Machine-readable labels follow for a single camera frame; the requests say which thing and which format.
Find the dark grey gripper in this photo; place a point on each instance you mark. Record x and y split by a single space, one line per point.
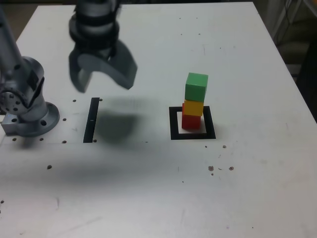
99 52

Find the green cube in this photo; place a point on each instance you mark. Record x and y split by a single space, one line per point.
195 88

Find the yellow cube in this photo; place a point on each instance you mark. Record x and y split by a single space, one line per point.
193 107

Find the red cube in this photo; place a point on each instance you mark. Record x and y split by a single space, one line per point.
190 122

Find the black tape square outline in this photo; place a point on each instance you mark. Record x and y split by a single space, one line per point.
173 124

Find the black tape strip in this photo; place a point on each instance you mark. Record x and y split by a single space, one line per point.
90 124

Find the white metal frame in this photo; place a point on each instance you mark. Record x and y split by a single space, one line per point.
277 24

